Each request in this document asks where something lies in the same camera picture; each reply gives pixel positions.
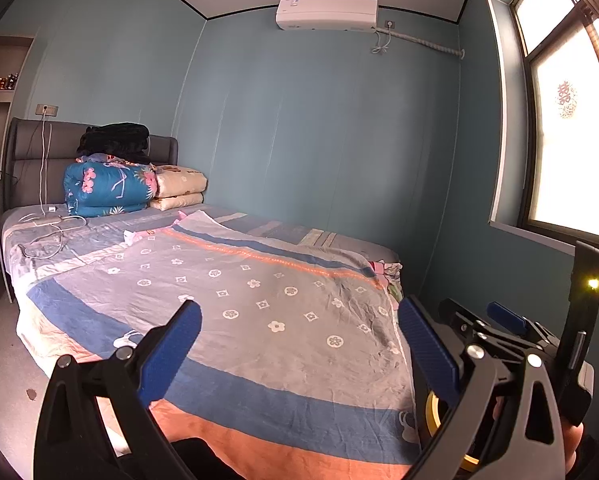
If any white air conditioner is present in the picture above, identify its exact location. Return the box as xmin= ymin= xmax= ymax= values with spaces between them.
xmin=275 ymin=0 xmax=379 ymax=32

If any floral sheet at bed edge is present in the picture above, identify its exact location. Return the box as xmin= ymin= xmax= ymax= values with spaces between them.
xmin=371 ymin=260 xmax=403 ymax=311

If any patterned bed quilt cover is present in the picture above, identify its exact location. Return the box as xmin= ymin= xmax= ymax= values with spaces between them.
xmin=2 ymin=207 xmax=420 ymax=479

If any yellow rimmed trash bin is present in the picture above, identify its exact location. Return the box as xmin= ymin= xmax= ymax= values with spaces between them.
xmin=424 ymin=391 xmax=481 ymax=474

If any window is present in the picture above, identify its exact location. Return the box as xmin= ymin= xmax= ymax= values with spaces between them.
xmin=486 ymin=0 xmax=599 ymax=250

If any black folded blanket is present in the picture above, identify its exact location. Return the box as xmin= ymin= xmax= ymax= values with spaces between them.
xmin=77 ymin=122 xmax=150 ymax=164

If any person right hand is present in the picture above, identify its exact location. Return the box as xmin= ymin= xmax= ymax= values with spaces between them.
xmin=561 ymin=418 xmax=585 ymax=474

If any grey padded headboard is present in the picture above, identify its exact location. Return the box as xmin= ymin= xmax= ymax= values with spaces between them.
xmin=1 ymin=116 xmax=180 ymax=212

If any blue floral folded quilt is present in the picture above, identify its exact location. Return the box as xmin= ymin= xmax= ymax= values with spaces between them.
xmin=63 ymin=154 xmax=158 ymax=218

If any wall power socket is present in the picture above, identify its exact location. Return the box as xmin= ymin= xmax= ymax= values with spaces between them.
xmin=34 ymin=104 xmax=58 ymax=117

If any white charging cable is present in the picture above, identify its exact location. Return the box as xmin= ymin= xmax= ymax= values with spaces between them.
xmin=16 ymin=109 xmax=88 ymax=261

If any beige folded quilt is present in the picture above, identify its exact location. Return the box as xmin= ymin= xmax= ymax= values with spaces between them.
xmin=150 ymin=165 xmax=207 ymax=211

